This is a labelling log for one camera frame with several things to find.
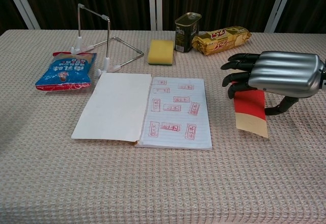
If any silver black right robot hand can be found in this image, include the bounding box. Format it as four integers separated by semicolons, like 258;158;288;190
220;50;325;117

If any red and tan card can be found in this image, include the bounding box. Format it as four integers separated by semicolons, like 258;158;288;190
233;89;269;138

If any yellow white notebook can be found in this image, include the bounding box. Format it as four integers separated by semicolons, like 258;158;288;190
71;72;213;150

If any gold biscuit packet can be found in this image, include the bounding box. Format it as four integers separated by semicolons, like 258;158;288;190
191;25;253;56

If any olive green tin can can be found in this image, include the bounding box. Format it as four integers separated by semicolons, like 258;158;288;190
174;12;202;53

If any yellow sponge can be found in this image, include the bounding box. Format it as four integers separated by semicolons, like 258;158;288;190
147;39;174;66

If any beige waffle tablecloth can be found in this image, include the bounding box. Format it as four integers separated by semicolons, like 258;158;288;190
0;29;326;224

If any blue snack bag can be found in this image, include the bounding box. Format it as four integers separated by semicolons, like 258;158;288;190
35;51;98;92

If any white partition frame post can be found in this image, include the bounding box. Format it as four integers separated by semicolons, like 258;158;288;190
263;0;297;33
2;0;41;30
148;0;164;31

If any metal wire stand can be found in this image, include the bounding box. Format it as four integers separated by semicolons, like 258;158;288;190
70;3;145;78

